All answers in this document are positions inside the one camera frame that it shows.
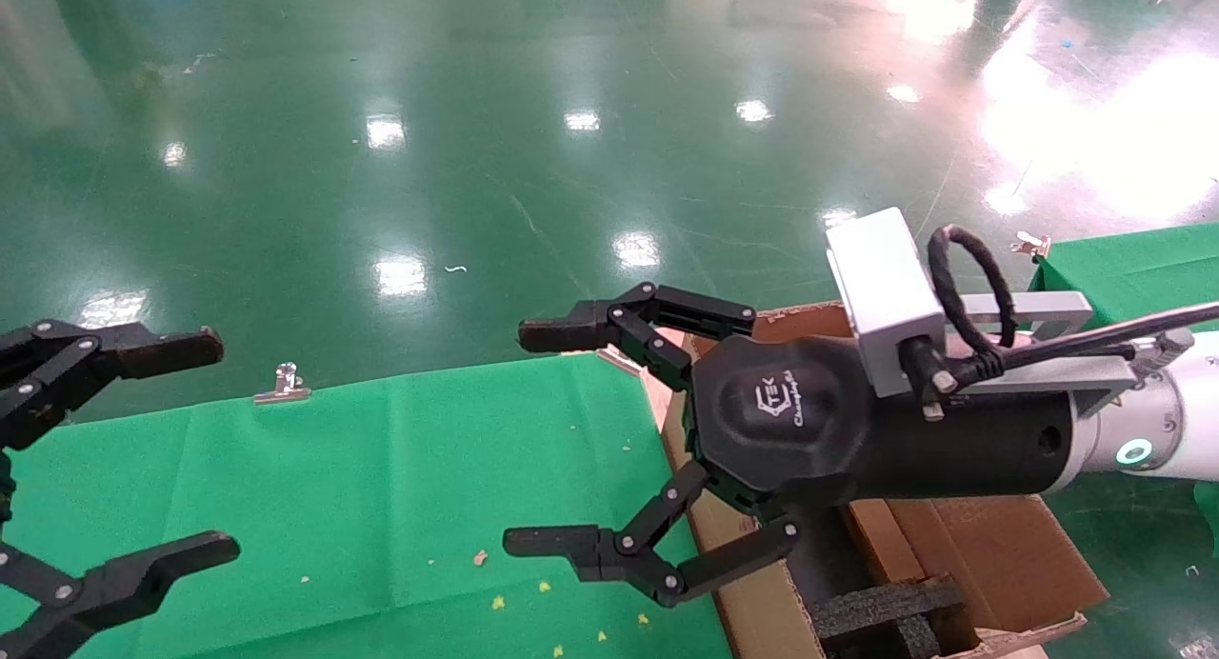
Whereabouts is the black foam insert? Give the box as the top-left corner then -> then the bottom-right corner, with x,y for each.
809,573 -> 968,659

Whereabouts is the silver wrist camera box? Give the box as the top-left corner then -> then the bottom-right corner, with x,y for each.
825,208 -> 949,399

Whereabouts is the large green tablecloth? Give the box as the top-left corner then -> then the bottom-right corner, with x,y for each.
0,354 -> 734,659

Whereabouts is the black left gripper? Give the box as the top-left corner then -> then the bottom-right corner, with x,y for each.
0,320 -> 241,659

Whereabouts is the silver camera mount bracket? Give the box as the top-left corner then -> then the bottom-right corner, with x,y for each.
943,291 -> 1197,418

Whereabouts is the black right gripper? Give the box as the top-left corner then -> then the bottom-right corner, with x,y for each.
502,282 -> 1077,609

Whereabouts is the green cloth on side table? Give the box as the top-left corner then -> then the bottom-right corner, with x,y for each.
1033,223 -> 1219,332

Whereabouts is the large open brown carton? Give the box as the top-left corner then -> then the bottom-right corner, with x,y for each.
638,302 -> 1111,659

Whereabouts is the black camera cable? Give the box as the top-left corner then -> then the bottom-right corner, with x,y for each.
900,224 -> 1219,399

